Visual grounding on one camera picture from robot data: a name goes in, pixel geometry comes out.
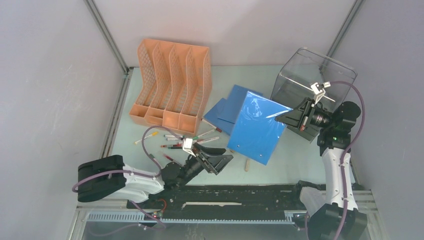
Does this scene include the clear plastic drawer cabinet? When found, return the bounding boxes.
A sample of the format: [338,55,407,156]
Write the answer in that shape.
[270,47,358,142]

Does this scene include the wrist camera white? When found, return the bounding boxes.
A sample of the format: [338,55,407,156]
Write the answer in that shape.
[310,81,331,104]
[181,138,195,156]

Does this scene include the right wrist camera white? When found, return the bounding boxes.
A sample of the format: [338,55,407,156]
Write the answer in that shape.
[310,81,331,104]

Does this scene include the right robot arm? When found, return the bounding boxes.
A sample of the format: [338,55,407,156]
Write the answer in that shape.
[275,98,368,240]

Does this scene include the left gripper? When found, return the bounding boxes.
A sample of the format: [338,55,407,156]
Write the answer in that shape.
[177,142,232,187]

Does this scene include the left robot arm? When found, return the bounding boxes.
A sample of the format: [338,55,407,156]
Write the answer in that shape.
[72,141,234,208]

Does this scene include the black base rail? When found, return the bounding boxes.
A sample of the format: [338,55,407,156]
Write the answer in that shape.
[138,184,306,221]

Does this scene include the green cap marker upper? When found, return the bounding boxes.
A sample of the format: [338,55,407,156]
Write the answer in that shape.
[192,129,216,140]

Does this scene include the white marker right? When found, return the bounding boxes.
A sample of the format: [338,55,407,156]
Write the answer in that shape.
[196,136,220,144]

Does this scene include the orange plastic file organizer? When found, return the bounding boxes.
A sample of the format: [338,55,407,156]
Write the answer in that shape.
[129,38,213,136]

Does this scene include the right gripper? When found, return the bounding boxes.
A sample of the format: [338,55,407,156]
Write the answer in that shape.
[275,97,335,131]

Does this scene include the purple cap marker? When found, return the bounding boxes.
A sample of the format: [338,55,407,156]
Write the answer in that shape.
[166,137,196,142]

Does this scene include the red pen lower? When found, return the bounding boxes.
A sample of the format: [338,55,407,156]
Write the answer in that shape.
[163,154,175,162]

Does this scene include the tan eraser stick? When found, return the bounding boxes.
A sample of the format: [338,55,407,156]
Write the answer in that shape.
[244,158,251,172]

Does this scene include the red marker in cluster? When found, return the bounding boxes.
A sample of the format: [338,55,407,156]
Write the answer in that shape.
[160,141,183,148]

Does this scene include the blue folder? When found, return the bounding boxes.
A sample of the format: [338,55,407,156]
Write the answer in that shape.
[217,84,263,124]
[203,98,242,135]
[227,91,293,165]

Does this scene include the yellow cap marker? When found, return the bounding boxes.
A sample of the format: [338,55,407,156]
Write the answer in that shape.
[134,131,159,145]

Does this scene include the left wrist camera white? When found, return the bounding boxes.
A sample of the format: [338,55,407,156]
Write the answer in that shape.
[181,138,195,156]

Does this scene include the blue folder front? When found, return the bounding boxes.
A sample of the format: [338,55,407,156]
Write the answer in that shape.
[227,91,293,165]

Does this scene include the brown cap marker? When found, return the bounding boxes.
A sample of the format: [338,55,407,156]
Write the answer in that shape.
[201,118,222,133]

